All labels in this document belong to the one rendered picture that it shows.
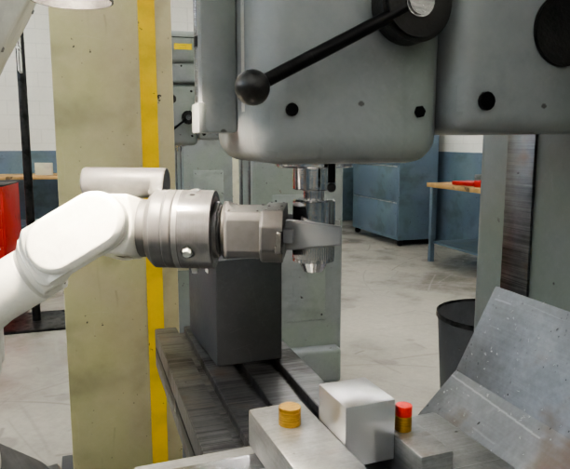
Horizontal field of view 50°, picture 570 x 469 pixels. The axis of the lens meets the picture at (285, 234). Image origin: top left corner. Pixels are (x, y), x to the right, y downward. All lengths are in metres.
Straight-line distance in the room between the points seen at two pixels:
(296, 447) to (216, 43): 0.39
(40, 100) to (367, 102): 9.15
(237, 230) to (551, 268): 0.47
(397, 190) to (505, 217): 6.96
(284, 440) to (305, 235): 0.21
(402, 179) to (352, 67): 7.35
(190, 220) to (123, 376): 1.90
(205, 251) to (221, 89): 0.17
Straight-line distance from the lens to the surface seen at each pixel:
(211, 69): 0.63
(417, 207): 8.07
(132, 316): 2.45
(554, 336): 0.91
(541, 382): 0.90
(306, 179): 0.66
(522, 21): 0.67
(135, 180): 0.71
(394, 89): 0.61
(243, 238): 0.65
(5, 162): 9.69
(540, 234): 0.95
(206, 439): 0.85
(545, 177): 0.94
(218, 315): 1.06
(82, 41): 2.38
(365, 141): 0.60
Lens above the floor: 1.33
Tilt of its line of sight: 9 degrees down
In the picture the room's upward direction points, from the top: straight up
